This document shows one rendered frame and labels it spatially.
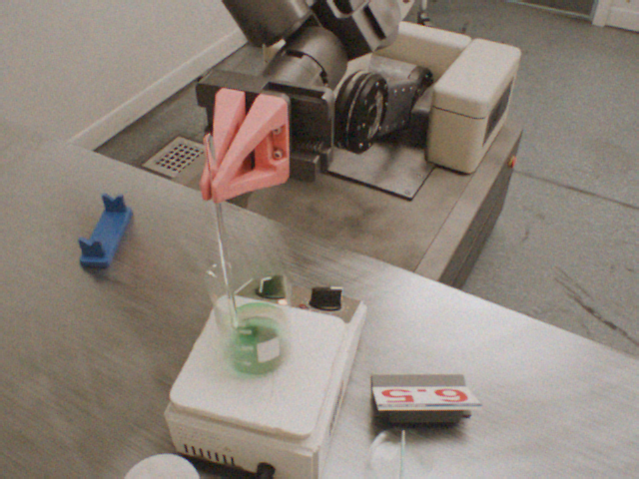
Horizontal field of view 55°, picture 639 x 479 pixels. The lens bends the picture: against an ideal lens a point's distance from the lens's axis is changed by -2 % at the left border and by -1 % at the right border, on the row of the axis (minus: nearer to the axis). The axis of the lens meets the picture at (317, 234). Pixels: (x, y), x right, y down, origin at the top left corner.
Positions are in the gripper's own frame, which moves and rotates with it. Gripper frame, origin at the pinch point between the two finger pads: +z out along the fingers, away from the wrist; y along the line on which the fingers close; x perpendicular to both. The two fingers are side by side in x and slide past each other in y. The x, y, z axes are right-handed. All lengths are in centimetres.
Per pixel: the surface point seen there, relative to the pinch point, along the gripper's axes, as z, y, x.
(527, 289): -101, 32, 100
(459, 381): -9.4, 18.2, 25.7
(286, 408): 3.7, 5.8, 17.3
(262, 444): 6.0, 4.7, 19.6
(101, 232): -15.5, -26.2, 24.8
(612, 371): -15.9, 32.3, 26.1
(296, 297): -10.7, 1.0, 21.4
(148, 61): -152, -115, 81
